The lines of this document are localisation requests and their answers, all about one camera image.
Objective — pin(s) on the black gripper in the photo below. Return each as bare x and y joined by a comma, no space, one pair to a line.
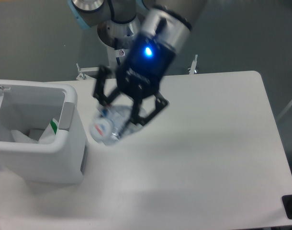
143,69

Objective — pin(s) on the clear plastic water bottle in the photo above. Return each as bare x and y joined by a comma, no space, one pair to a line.
107,125

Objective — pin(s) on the white green plastic wrapper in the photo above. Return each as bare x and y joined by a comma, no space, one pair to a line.
37,136

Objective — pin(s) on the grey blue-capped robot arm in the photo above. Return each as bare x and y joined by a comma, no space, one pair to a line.
168,21

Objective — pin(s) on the white trash can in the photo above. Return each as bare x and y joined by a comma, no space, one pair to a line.
33,104

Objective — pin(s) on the black device at table edge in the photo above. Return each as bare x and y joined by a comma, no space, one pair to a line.
287,203

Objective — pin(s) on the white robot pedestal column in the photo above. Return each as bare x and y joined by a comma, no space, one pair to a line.
116,57

